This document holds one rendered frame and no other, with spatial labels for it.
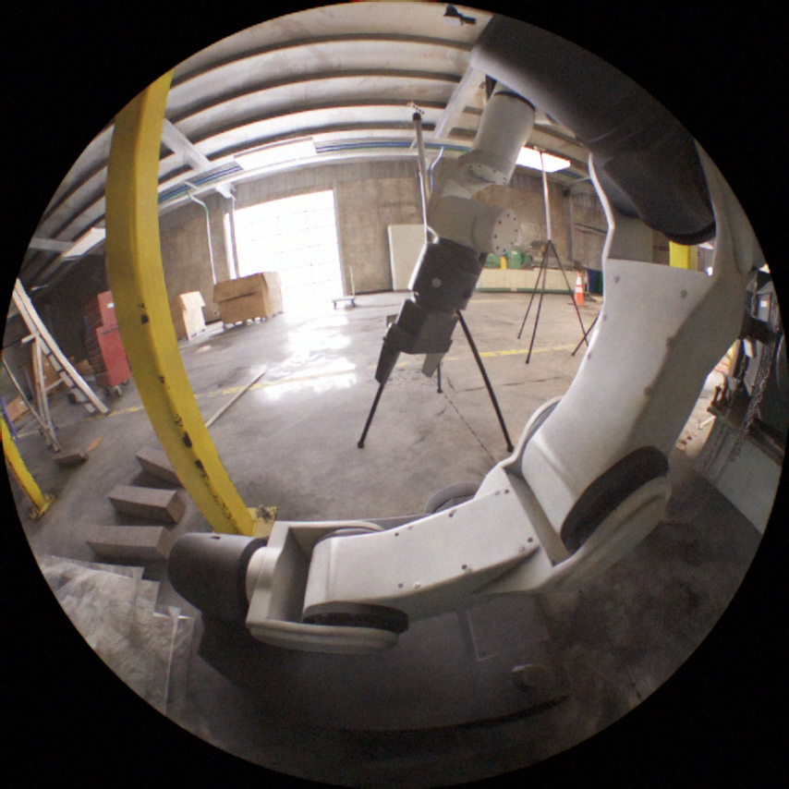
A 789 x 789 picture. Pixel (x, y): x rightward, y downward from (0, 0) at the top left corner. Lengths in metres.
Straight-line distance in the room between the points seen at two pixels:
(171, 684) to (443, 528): 0.76
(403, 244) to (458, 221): 8.18
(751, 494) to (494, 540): 1.25
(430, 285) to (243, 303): 5.95
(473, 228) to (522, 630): 0.59
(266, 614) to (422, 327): 0.43
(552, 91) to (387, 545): 0.50
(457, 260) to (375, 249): 8.75
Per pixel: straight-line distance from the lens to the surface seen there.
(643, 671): 0.84
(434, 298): 0.36
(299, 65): 6.56
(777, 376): 1.10
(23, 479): 2.21
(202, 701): 0.84
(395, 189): 9.59
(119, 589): 0.82
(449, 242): 0.37
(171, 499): 1.15
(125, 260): 0.66
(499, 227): 0.35
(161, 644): 0.84
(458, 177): 0.42
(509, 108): 0.44
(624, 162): 0.30
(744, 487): 1.42
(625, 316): 0.30
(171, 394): 0.65
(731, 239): 0.30
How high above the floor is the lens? 0.67
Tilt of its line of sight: 26 degrees down
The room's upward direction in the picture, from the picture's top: 5 degrees counter-clockwise
